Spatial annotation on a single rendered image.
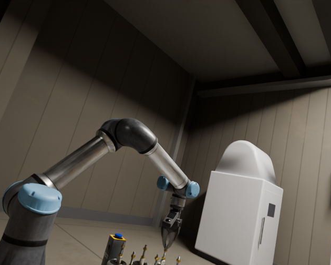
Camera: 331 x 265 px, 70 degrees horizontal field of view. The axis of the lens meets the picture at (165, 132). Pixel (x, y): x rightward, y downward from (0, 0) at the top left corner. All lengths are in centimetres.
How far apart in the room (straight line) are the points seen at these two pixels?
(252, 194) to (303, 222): 85
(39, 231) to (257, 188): 224
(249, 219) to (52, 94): 249
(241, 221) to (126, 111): 204
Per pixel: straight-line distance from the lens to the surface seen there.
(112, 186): 342
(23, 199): 77
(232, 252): 278
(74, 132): 306
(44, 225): 78
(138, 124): 93
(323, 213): 331
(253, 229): 268
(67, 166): 93
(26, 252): 79
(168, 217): 125
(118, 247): 137
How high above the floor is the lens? 62
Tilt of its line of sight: 13 degrees up
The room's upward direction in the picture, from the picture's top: 15 degrees clockwise
